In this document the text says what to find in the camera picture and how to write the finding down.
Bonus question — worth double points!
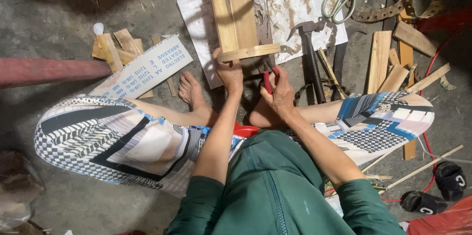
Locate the person's green jacket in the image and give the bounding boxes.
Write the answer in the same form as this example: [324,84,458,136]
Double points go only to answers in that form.
[166,129,408,235]

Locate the red plastic stool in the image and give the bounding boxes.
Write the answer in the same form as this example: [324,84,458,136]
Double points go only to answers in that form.
[233,121,262,139]

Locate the wooden block frame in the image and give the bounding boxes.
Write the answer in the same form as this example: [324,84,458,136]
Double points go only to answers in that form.
[211,0,275,67]

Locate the person's right hand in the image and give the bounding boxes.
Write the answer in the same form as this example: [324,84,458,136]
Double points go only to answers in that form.
[260,66,298,121]

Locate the dark brown wood block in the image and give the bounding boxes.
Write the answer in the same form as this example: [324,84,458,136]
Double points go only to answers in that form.
[392,21,440,58]

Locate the short tan wood piece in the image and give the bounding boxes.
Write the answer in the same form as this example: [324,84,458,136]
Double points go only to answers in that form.
[377,64,410,94]

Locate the bent bamboo strip hoop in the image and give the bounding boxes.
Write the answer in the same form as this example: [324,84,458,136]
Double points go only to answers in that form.
[217,43,294,63]

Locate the dark red pole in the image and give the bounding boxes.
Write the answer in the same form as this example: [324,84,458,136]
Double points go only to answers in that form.
[0,57,112,89]

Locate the red plastic bag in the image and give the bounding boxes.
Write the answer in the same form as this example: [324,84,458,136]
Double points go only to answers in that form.
[406,195,472,235]

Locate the narrow wood stick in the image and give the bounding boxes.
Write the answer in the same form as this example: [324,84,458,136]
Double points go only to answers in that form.
[405,62,451,94]

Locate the red plastic chair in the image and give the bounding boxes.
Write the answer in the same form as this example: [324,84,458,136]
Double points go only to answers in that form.
[415,8,472,34]

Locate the long orange wood plank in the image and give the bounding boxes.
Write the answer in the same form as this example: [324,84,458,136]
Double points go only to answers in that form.
[397,8,417,161]

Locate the pale wood plank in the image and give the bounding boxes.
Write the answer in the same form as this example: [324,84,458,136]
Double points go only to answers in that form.
[366,30,392,95]

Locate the red-handled pliers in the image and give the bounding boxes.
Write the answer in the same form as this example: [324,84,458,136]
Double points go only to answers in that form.
[261,58,281,95]

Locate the dark metal blade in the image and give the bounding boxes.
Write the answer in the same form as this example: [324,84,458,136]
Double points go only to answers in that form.
[331,41,349,101]

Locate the red cable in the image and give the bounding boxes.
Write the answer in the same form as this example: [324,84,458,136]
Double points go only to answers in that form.
[380,36,452,202]

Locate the person's left hand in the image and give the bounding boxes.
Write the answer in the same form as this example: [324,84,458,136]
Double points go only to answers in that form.
[212,47,245,95]

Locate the light wood offcut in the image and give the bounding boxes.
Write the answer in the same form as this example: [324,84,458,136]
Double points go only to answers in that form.
[113,28,142,56]
[96,33,124,73]
[92,39,144,66]

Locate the person's foot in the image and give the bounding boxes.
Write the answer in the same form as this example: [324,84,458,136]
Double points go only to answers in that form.
[249,76,284,129]
[178,72,218,127]

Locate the person's right foot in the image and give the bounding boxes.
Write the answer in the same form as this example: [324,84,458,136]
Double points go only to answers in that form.
[249,76,284,129]

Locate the black claw hammer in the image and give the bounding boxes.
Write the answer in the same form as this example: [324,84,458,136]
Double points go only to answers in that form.
[286,19,327,105]

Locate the person's patterned trousers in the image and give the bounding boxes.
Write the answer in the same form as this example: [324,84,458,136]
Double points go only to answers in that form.
[34,91,435,199]

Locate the person's left foot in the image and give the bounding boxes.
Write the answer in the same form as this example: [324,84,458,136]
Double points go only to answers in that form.
[178,72,218,127]

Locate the long thin bamboo stick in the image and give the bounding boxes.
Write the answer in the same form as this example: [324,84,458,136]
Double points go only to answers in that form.
[379,145,464,192]

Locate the crumpled clear plastic bag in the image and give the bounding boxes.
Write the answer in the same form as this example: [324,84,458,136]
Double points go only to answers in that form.
[0,149,46,230]

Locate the thin bamboo splint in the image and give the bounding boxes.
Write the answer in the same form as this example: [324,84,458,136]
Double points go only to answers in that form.
[317,47,347,100]

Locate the white sandpaper strip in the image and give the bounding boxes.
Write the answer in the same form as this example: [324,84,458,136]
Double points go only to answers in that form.
[89,35,194,100]

